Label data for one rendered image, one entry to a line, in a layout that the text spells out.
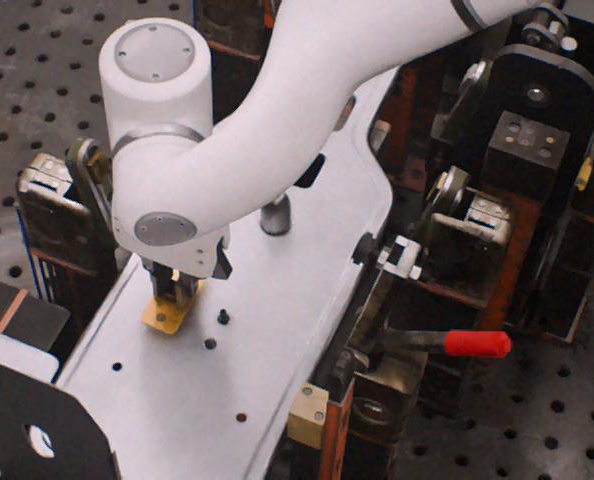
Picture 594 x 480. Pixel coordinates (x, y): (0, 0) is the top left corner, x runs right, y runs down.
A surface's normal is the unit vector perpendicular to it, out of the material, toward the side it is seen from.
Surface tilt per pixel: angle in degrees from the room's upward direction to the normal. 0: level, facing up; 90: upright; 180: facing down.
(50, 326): 0
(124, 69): 5
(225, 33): 90
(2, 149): 0
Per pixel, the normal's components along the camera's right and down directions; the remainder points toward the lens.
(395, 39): -0.04, 0.69
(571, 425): 0.03, -0.55
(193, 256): -0.29, 0.80
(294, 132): 0.66, 0.33
